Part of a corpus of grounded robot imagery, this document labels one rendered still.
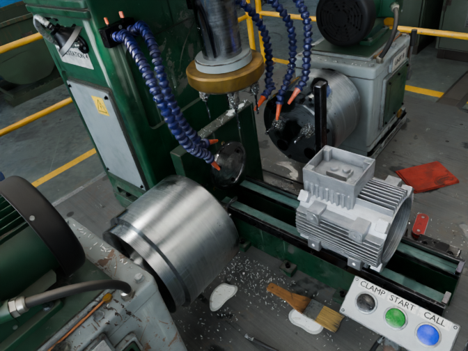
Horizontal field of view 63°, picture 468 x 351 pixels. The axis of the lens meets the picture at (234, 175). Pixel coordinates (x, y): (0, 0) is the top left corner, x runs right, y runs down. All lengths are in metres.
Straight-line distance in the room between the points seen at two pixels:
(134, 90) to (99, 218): 0.60
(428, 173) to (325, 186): 0.61
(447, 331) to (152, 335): 0.49
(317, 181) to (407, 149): 0.71
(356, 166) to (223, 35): 0.41
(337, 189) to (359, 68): 0.52
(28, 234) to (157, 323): 0.28
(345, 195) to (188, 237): 0.33
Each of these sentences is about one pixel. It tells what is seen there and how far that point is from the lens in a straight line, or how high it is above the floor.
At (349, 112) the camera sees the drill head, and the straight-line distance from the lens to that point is 1.17.
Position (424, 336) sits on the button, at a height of 1.07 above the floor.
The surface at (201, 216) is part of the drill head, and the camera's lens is 0.78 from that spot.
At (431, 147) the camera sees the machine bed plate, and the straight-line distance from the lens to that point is 1.53.
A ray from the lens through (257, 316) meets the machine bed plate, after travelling 1.01.
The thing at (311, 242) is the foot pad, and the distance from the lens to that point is 0.91.
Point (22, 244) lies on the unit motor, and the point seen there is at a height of 1.31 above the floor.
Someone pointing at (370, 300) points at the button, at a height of 1.07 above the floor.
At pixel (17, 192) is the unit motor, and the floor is 1.36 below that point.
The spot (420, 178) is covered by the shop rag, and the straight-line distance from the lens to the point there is 1.37.
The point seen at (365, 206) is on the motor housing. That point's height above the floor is 1.09.
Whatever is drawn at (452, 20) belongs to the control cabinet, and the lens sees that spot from 4.09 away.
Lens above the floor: 1.66
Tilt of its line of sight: 38 degrees down
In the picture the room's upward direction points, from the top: 11 degrees counter-clockwise
